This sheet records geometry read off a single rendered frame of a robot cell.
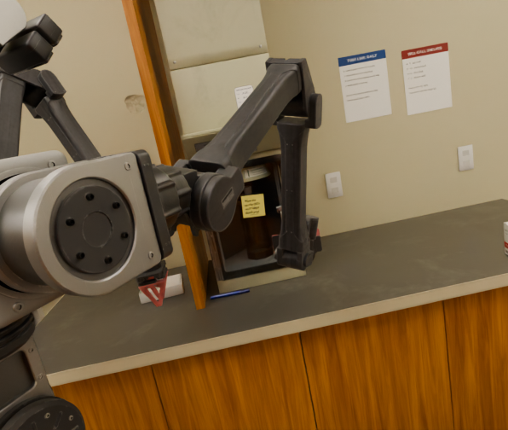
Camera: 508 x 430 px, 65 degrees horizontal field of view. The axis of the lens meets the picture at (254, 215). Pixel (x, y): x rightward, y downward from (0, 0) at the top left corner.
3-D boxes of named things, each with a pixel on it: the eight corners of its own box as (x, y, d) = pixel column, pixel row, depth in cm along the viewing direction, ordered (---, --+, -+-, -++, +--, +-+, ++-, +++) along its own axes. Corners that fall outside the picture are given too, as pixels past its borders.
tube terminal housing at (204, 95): (218, 270, 168) (176, 80, 151) (294, 253, 170) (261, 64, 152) (219, 293, 144) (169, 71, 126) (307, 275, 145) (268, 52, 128)
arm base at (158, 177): (110, 260, 47) (81, 160, 45) (154, 237, 54) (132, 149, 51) (165, 260, 43) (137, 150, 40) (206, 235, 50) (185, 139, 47)
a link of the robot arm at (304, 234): (264, 94, 82) (314, 96, 78) (275, 89, 87) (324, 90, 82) (269, 267, 102) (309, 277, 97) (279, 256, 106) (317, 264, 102)
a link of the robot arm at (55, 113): (15, 96, 101) (33, 70, 95) (35, 94, 106) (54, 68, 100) (115, 237, 104) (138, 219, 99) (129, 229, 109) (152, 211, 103)
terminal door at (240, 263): (218, 281, 143) (193, 171, 133) (302, 263, 144) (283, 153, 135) (218, 281, 142) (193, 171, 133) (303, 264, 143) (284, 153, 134)
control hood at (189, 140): (189, 165, 133) (182, 135, 131) (285, 146, 135) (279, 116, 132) (187, 168, 122) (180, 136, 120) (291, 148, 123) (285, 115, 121)
